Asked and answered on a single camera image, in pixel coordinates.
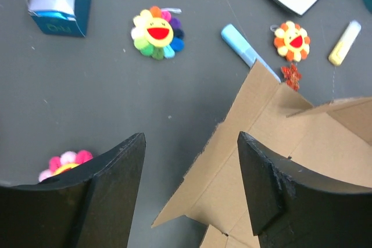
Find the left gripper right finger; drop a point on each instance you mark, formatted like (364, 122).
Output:
(290, 205)

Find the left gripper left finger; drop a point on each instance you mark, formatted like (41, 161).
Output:
(89, 206)

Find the brown cardboard box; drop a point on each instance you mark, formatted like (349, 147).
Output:
(333, 139)

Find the blue toothpaste box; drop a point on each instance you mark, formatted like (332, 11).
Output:
(61, 17)

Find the red glitter ornament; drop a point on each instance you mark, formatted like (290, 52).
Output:
(291, 76)

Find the blue marker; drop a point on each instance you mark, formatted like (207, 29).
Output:
(237, 42)

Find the orange flower plush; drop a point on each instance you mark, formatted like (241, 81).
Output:
(292, 42)

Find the rainbow flower plush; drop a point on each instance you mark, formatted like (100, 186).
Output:
(157, 33)

